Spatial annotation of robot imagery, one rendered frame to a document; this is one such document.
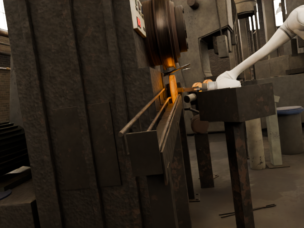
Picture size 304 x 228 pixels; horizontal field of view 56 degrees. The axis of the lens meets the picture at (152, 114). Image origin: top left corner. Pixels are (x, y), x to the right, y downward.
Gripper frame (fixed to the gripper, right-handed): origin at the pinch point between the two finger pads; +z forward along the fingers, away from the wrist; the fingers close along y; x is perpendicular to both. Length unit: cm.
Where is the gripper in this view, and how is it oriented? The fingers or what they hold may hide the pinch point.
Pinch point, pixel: (177, 90)
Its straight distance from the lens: 195.3
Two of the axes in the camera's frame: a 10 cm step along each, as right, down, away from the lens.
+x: -0.5, -10.0, -0.8
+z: -9.9, 0.4, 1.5
